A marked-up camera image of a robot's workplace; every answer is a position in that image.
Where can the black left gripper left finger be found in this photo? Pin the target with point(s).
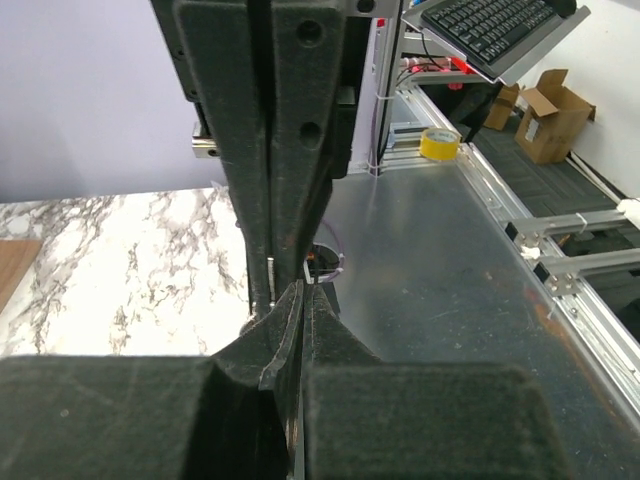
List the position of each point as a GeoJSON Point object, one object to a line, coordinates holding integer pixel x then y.
{"type": "Point", "coordinates": [231, 415]}

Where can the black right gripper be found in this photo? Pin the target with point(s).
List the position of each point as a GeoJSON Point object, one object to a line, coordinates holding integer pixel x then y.
{"type": "Point", "coordinates": [277, 86]}

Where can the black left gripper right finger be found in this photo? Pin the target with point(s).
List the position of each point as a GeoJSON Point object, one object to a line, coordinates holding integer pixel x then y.
{"type": "Point", "coordinates": [368, 419]}

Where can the yellow tape roll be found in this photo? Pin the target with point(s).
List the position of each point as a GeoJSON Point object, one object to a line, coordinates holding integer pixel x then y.
{"type": "Point", "coordinates": [439, 144]}

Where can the black computer keyboard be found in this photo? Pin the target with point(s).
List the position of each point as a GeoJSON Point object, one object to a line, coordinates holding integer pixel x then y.
{"type": "Point", "coordinates": [487, 30]}

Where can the small cardboard box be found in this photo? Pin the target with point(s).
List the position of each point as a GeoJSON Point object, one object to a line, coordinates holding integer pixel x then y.
{"type": "Point", "coordinates": [502, 107]}

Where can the wooden board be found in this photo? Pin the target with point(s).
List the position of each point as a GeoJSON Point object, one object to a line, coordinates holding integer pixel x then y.
{"type": "Point", "coordinates": [16, 256]}

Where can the open cardboard box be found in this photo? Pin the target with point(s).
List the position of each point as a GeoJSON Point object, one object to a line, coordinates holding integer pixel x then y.
{"type": "Point", "coordinates": [553, 118]}

